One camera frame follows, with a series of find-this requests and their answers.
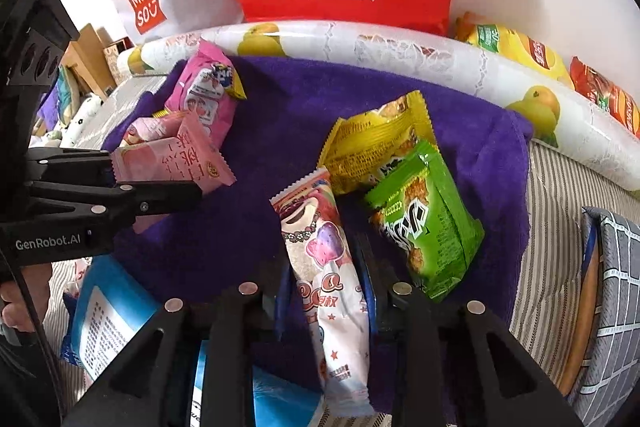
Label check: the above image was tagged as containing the brown flat board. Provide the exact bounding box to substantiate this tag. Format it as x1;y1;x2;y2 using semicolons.
557;227;601;398

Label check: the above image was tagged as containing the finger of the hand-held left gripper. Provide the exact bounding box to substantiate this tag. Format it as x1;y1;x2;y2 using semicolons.
30;179;204;234
27;147;118;185

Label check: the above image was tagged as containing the grey checkered cloth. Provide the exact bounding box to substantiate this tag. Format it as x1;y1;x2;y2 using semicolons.
570;206;640;418

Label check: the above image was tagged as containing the yellow snack packet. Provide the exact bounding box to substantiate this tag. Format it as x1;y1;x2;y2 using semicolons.
317;91;441;196

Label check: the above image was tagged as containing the fruit print paper roll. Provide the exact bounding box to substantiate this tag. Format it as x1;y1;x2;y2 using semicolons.
127;21;640;192

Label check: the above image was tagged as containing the pink cartoon snack packet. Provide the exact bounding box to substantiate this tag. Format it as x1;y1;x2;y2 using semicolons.
152;38;248;142

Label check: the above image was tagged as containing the patterned flat box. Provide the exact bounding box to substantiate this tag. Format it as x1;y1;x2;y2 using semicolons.
102;38;135;85

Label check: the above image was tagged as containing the green snack packet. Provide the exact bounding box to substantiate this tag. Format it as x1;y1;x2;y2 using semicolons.
362;139;486;303

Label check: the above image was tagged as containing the yellow snack bag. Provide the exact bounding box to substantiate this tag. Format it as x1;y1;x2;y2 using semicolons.
455;12;576;90

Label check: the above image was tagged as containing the person's left hand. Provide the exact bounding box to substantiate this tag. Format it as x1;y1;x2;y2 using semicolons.
0;263;53;333

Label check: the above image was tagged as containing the wooden bed headboard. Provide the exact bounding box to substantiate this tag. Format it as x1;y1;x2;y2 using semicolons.
62;24;117;102

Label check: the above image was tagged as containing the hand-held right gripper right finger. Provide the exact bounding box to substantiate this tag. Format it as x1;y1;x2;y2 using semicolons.
350;232;583;427

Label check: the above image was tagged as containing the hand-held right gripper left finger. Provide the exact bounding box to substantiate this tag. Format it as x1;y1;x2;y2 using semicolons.
62;257;293;427

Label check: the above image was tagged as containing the long white pink snack packet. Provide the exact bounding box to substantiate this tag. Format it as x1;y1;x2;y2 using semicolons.
270;167;376;418

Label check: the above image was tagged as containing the blue cardboard box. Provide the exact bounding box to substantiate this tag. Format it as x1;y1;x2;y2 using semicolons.
60;254;326;427

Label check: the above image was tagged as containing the pink snack packet red print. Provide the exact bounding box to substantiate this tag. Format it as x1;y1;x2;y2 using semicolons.
110;109;237;198

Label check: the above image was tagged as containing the pale pink snack packet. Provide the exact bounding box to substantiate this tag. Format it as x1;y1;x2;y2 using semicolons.
121;116;173;146

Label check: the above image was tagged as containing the purple towel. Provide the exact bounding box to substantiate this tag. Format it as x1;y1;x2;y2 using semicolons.
102;54;535;413

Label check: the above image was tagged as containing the white floral pillow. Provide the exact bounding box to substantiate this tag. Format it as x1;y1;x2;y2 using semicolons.
60;94;106;148

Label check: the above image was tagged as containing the red orange snack bag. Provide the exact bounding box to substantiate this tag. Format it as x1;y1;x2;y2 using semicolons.
570;56;640;138

